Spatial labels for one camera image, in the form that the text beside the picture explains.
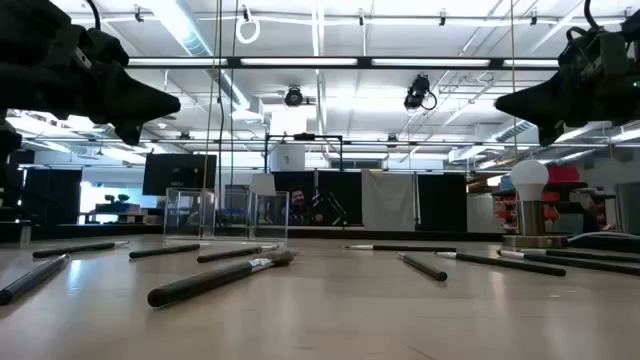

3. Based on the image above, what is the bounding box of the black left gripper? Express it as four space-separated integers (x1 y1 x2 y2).
59 65 182 146

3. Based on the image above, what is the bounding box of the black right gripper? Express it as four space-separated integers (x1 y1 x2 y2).
493 65 640 147

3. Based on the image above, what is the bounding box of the black fan makeup brush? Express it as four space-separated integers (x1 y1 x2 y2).
146 249 297 309

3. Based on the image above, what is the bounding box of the thin black makeup brush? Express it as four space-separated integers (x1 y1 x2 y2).
0 253 71 307

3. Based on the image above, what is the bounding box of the white globe lamp brass base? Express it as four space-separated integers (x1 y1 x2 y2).
501 159 569 250

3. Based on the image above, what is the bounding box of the red storage rack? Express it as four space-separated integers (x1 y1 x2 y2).
492 164 617 235

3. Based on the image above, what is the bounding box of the black partition panel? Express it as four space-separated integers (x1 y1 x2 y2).
272 170 363 227
21 168 84 227
416 172 469 233

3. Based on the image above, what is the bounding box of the clear acrylic brush holder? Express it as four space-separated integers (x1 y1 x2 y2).
163 187 290 243

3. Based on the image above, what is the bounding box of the white shade table lamp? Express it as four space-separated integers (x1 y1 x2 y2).
248 172 278 226

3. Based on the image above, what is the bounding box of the white square box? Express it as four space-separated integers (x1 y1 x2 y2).
269 143 307 173

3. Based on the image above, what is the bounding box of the white hanging cloth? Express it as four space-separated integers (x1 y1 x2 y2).
360 168 418 233

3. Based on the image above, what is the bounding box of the person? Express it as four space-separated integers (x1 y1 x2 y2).
288 186 314 226

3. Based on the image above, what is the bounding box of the black hanging cable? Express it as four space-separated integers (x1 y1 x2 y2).
214 0 225 201

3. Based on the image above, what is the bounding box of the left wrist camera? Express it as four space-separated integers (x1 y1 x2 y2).
69 27 130 69

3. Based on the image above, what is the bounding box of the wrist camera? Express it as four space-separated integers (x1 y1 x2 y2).
69 27 130 69
558 27 632 79

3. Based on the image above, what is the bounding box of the black wall monitor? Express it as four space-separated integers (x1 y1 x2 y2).
142 152 218 197

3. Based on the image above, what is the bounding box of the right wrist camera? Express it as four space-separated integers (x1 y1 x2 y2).
558 27 632 79

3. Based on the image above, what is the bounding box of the black left wrist camera cable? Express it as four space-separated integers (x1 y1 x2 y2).
84 0 102 31

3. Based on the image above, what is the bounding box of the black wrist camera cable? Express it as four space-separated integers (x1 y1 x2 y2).
582 0 601 31
84 0 102 31

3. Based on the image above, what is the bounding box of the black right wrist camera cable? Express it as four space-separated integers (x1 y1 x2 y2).
582 0 601 31

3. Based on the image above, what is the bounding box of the black overhead camera with cable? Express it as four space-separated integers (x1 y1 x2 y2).
402 73 439 113

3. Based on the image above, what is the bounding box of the white cable loop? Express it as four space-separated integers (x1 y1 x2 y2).
235 16 262 46

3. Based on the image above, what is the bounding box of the white lamp cable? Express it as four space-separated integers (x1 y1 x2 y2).
566 230 640 245

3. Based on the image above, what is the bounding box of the thin black stand frame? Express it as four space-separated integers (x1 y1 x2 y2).
263 132 345 174

